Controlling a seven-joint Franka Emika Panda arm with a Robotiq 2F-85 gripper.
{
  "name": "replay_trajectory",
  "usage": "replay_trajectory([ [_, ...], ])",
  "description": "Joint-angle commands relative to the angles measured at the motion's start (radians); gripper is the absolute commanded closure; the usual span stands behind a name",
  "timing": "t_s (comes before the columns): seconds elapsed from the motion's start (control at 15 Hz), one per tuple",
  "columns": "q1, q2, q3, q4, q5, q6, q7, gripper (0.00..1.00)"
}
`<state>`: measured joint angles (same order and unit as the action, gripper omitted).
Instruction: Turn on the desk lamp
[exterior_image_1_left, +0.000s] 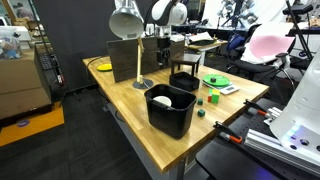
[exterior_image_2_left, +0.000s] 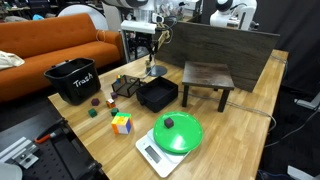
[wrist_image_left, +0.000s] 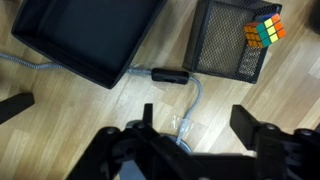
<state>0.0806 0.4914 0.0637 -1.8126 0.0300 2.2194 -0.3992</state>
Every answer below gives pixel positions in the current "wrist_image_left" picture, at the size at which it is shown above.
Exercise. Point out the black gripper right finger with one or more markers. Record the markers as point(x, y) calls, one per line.
point(245, 126)

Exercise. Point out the black fabric open box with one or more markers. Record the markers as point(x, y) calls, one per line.
point(86, 33)

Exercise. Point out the black inline lamp switch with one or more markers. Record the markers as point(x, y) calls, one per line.
point(170, 76)

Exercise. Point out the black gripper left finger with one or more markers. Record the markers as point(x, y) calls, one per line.
point(148, 115)

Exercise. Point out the colourful Rubik's cube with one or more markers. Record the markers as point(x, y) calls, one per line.
point(265, 31)

